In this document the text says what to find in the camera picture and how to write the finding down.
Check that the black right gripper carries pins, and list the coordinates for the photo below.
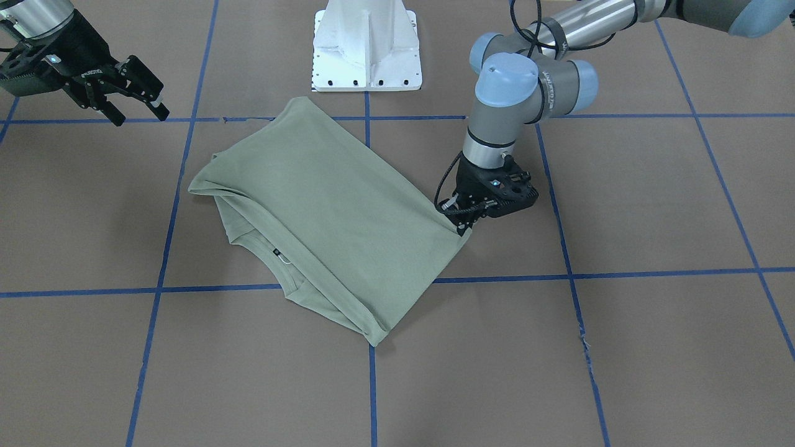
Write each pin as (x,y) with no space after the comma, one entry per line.
(79,51)

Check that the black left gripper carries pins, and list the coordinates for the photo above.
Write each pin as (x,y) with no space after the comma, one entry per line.
(470,180)

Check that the olive green long-sleeve shirt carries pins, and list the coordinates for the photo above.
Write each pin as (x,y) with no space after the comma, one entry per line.
(344,233)

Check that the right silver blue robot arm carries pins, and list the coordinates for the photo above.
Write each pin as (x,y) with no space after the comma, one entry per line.
(29,19)

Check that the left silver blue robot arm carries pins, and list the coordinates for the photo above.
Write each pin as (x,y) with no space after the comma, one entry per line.
(525,78)

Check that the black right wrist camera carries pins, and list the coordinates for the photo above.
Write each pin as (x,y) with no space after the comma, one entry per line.
(25,72)

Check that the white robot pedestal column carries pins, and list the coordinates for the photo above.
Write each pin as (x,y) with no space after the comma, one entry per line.
(366,47)

